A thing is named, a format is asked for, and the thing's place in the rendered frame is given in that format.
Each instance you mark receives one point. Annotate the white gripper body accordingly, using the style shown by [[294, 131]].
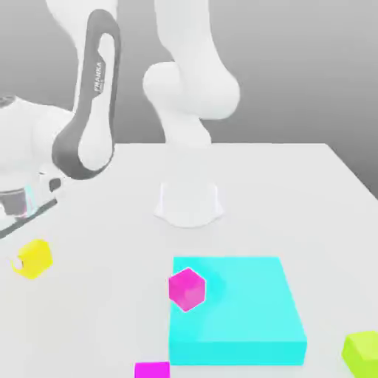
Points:
[[28, 223]]

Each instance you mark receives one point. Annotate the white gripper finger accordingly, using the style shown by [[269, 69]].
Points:
[[18, 263]]

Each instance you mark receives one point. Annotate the small yellow cube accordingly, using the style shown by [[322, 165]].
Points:
[[37, 260]]

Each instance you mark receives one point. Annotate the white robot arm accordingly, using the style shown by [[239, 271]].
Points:
[[189, 88]]

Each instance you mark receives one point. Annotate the small magenta cube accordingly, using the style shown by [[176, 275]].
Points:
[[152, 370], [186, 288]]

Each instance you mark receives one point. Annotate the small lime green cube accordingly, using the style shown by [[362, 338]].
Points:
[[363, 354]]

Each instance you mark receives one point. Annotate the large cyan box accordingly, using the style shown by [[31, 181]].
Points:
[[245, 313]]

